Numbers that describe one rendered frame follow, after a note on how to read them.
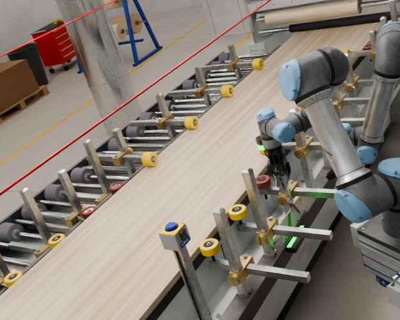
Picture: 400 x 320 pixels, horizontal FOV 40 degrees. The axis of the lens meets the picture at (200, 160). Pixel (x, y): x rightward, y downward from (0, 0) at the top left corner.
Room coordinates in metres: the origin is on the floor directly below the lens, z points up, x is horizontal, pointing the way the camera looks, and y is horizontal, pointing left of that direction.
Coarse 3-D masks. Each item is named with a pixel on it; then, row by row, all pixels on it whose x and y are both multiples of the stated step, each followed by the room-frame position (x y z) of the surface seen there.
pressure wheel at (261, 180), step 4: (260, 176) 2.30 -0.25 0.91; (264, 176) 2.28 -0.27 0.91; (268, 176) 2.27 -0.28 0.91; (256, 180) 2.27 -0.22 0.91; (260, 180) 2.26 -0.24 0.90; (264, 180) 2.24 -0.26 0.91; (268, 180) 2.24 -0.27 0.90; (260, 184) 2.23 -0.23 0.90; (264, 184) 2.23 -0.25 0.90; (268, 184) 2.23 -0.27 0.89; (260, 188) 2.23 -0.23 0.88; (264, 188) 2.23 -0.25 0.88
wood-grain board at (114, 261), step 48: (288, 48) 4.17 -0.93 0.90; (240, 96) 3.46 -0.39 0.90; (192, 144) 2.92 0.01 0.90; (240, 144) 2.72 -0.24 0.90; (144, 192) 2.52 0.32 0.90; (192, 192) 2.36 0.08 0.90; (240, 192) 2.21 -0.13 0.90; (96, 240) 2.20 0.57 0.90; (144, 240) 2.07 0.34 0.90; (192, 240) 1.95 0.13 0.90; (48, 288) 1.94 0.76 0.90; (96, 288) 1.83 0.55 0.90; (144, 288) 1.73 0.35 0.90
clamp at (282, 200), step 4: (292, 184) 2.19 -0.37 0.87; (296, 184) 2.19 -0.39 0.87; (292, 188) 2.16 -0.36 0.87; (292, 192) 2.15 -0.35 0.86; (280, 196) 2.13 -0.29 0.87; (284, 196) 2.12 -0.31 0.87; (288, 196) 2.12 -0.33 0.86; (292, 196) 2.14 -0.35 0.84; (280, 200) 2.12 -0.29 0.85; (284, 200) 2.11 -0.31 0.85; (284, 204) 2.11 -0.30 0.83
